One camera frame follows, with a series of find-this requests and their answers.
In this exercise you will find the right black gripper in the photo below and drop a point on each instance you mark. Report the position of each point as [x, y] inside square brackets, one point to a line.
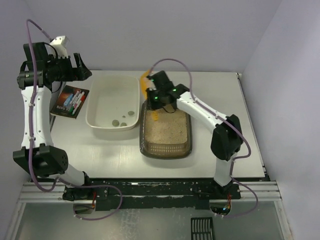
[152, 91]

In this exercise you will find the dark brown litter box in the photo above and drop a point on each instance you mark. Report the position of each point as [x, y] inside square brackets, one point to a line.
[169, 137]

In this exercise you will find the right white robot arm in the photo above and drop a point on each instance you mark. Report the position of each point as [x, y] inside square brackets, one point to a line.
[226, 130]

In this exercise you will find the yellow litter scoop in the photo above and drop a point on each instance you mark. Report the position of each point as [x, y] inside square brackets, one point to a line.
[144, 85]

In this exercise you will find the white plastic bin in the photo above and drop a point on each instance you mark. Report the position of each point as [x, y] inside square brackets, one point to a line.
[111, 97]

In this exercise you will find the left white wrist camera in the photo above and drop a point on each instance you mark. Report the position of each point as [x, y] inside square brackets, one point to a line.
[59, 43]

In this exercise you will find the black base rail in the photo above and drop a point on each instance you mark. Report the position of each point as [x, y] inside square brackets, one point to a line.
[149, 193]

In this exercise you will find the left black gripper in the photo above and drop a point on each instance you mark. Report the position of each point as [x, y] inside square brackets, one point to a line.
[72, 70]

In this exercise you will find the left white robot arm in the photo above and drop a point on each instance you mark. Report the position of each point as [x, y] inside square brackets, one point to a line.
[38, 156]

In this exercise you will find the black vent grille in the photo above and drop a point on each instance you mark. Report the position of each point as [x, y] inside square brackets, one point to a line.
[202, 228]

